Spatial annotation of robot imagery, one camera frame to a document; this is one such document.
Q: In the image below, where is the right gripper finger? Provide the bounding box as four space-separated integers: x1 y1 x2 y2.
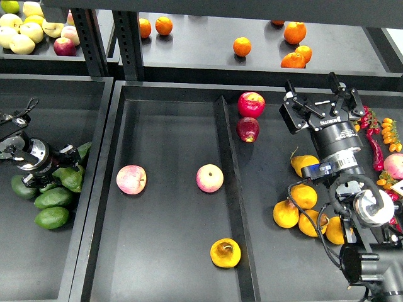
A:
327 72 365 121
279 79 318 134

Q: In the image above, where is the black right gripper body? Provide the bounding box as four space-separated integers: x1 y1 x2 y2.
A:
308 116 363 159

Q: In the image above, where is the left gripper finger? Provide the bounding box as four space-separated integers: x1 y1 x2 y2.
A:
59 144 81 171
21 174 56 189

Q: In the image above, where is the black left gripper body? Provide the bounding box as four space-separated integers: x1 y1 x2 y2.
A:
18 140 62 181

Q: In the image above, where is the green avocado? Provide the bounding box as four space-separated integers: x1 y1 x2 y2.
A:
34 187 74 210
34 206 69 230
39 182 59 193
52 165 84 193

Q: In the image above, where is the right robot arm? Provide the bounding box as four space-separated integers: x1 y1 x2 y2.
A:
280 73 402 301

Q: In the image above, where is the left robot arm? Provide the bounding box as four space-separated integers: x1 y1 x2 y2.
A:
1 97 81 188

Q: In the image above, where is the dark avocado far left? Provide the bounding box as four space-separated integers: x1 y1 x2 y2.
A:
11 174 38 199

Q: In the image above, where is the dark avocado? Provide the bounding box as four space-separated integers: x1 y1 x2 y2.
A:
77 142 92 167
11 174 38 199

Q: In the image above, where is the dark avocado top right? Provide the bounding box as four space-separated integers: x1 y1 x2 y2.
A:
77 142 92 167

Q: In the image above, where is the green avocado bottom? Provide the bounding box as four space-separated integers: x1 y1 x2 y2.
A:
34 206 69 230

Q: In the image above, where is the yellow pear with stem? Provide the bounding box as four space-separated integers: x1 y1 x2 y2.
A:
290 147 319 177

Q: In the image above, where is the red cherry tomato bunch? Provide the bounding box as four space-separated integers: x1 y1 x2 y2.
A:
358 105 381 135

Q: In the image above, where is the red apple upper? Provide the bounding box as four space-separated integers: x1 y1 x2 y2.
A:
237 91 266 119

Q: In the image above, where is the dark red apple lower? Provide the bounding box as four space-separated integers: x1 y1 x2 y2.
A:
236 117 260 143

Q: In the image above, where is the orange on shelf front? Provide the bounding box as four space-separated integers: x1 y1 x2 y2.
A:
280 52 306 69

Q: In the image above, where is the red chili pepper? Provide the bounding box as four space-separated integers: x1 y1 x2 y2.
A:
366 128 384 172

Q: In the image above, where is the orange tomato bunch right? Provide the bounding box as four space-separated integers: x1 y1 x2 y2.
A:
381 118 402 152

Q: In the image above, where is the orange on shelf right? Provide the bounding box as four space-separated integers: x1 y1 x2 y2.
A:
295 45 312 64

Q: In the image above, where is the pink apple left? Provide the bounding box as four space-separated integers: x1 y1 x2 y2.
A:
116 165 147 195

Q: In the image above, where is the pink peach right edge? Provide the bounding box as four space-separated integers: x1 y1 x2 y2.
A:
383 153 403 180

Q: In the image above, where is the mixed cherry tomatoes lower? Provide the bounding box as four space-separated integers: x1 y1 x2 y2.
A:
376 170 402 233

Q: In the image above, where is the large orange on shelf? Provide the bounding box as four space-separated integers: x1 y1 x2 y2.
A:
283 21 307 45

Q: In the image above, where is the white price label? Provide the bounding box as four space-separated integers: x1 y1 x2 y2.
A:
391 180 403 196

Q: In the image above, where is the orange on shelf centre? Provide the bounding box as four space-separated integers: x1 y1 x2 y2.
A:
232 36 252 57

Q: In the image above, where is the orange on shelf back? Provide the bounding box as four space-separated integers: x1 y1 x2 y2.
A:
271 20 285 26

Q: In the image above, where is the red apple on shelf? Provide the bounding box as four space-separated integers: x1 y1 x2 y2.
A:
54 37 76 57

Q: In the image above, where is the pink apple centre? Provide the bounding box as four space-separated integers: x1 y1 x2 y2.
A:
196 164 224 193

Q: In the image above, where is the yellow apple front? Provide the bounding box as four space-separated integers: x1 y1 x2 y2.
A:
9 34 35 55

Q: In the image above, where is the pink apple on shelf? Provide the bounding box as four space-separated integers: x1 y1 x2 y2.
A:
61 25 80 46

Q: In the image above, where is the black bin divider left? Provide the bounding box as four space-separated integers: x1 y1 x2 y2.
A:
213 96 261 301

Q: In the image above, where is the black shelf upright left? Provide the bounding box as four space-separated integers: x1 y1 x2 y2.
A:
71 8 109 77

